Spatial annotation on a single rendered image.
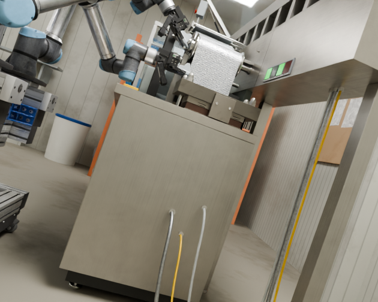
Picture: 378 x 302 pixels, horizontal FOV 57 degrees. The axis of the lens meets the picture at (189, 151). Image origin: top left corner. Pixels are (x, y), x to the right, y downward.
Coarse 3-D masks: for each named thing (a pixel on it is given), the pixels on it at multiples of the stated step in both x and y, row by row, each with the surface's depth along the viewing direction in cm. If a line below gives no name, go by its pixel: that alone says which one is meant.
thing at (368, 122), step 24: (264, 120) 200; (360, 120) 114; (360, 144) 111; (360, 168) 112; (240, 192) 200; (336, 192) 113; (336, 216) 111; (336, 240) 112; (216, 264) 200; (312, 264) 112; (312, 288) 111
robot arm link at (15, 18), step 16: (0, 0) 110; (16, 0) 112; (32, 0) 118; (48, 0) 123; (64, 0) 128; (80, 0) 135; (96, 0) 140; (112, 0) 143; (0, 16) 112; (16, 16) 114; (32, 16) 118
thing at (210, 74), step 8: (200, 56) 177; (192, 64) 176; (200, 64) 177; (208, 64) 178; (216, 64) 178; (192, 72) 176; (200, 72) 177; (208, 72) 178; (216, 72) 179; (224, 72) 180; (232, 72) 180; (200, 80) 177; (208, 80) 178; (216, 80) 179; (224, 80) 180; (232, 80) 181; (216, 88) 179; (224, 88) 180
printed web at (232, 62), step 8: (200, 40) 177; (208, 40) 179; (216, 40) 205; (200, 48) 176; (208, 48) 177; (216, 48) 178; (224, 48) 180; (232, 48) 206; (208, 56) 177; (216, 56) 178; (224, 56) 179; (232, 56) 180; (240, 56) 182; (224, 64) 179; (232, 64) 180
